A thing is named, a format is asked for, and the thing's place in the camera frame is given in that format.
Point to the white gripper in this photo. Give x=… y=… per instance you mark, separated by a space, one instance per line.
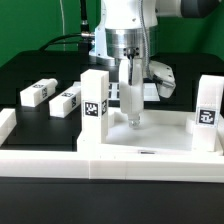
x=131 y=107

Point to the white desk top tray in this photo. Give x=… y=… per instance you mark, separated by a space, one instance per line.
x=160 y=132

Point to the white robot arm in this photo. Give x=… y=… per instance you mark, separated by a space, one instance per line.
x=123 y=38

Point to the tag marker base plate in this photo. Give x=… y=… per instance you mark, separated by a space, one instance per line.
x=116 y=91

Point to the white U-shaped fence frame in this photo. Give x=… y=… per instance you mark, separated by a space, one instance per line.
x=202 y=167

